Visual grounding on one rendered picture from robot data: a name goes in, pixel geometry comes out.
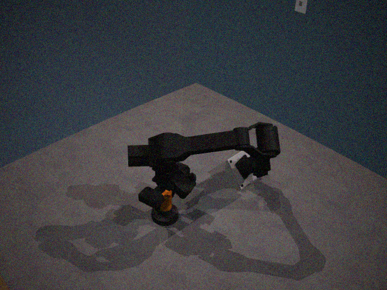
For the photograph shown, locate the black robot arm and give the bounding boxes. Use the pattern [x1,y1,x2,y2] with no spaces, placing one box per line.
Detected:
[128,122,281,199]

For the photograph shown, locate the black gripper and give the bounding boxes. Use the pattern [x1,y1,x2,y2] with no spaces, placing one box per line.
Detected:
[138,162,190,212]

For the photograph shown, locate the orange knob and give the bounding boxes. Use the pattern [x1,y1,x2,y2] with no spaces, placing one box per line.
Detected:
[160,190,172,211]

